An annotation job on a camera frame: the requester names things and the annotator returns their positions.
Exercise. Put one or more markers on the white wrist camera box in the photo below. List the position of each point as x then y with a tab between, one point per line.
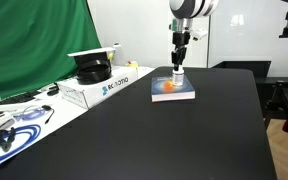
200	34

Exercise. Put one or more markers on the white vial with white cap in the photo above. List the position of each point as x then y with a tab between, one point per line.
178	77

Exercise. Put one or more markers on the blue and orange book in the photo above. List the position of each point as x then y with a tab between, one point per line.
170	91

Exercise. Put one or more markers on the white Robotiq cardboard box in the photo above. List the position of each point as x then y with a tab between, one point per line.
94	90

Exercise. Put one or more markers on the black clip connector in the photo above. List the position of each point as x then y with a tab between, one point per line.
6	140

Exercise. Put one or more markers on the thin grey vertical pole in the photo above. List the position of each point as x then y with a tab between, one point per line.
208	43

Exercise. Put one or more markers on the green backdrop cloth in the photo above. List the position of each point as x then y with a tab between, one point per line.
34	40

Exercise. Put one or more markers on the small black stapler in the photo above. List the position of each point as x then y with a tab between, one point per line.
53	90

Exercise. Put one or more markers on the black keyboard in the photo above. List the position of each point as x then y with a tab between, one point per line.
17	98

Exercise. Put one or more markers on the small yellow object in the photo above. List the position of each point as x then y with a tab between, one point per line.
132	64

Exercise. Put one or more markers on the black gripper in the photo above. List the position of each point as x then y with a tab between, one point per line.
181	38

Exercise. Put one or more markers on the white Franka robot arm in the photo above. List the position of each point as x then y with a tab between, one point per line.
192	8

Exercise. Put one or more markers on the black coiled band stack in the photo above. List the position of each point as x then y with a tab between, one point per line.
93	69

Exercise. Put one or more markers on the white bottle with cap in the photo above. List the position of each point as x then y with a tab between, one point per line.
117	50

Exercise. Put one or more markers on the white flat board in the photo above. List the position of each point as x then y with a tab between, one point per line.
91	51

